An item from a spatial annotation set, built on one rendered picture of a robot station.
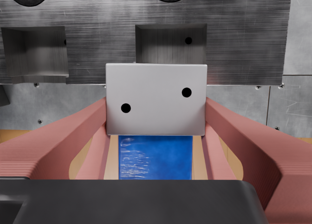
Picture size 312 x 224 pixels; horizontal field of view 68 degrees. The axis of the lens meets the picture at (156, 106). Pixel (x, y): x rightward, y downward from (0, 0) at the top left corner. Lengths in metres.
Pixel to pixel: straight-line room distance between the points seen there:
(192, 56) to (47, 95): 0.19
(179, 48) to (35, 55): 0.13
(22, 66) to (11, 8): 0.05
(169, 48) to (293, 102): 0.16
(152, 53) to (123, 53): 0.03
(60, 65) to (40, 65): 0.02
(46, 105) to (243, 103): 0.24
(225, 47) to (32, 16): 0.15
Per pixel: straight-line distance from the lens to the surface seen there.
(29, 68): 0.25
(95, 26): 0.19
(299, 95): 0.30
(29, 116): 0.34
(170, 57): 0.21
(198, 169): 0.30
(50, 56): 0.24
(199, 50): 0.21
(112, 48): 0.19
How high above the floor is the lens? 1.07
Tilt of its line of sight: 77 degrees down
